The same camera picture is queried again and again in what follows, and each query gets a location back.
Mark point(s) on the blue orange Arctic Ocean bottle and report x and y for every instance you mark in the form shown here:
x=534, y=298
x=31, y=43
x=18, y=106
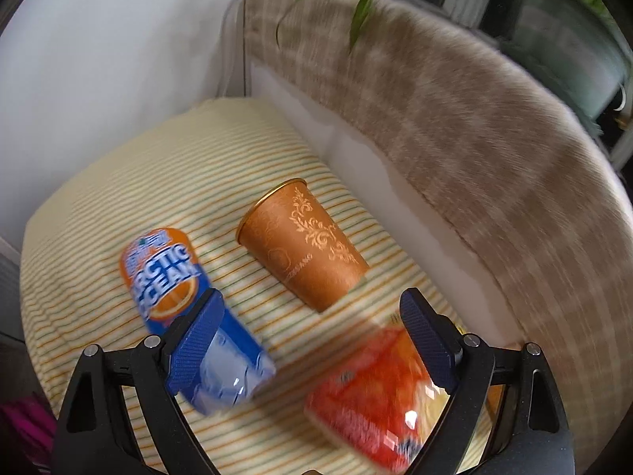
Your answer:
x=210, y=358

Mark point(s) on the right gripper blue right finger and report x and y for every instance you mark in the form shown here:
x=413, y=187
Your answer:
x=435, y=337

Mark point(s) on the striped yellow table cloth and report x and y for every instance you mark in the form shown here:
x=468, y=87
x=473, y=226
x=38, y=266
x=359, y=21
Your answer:
x=200, y=172

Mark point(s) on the orange patterned paper cup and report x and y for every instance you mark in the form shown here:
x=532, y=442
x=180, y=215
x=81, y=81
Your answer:
x=293, y=237

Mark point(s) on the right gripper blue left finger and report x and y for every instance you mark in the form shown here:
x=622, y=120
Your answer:
x=188, y=338

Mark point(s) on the red orange snack jar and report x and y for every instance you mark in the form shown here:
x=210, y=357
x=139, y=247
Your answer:
x=380, y=403

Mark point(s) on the spider plant in green pot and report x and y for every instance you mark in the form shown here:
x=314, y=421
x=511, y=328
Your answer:
x=573, y=47

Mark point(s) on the beige plaid sill cloth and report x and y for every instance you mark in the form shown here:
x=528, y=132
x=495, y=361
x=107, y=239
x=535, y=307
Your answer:
x=505, y=164

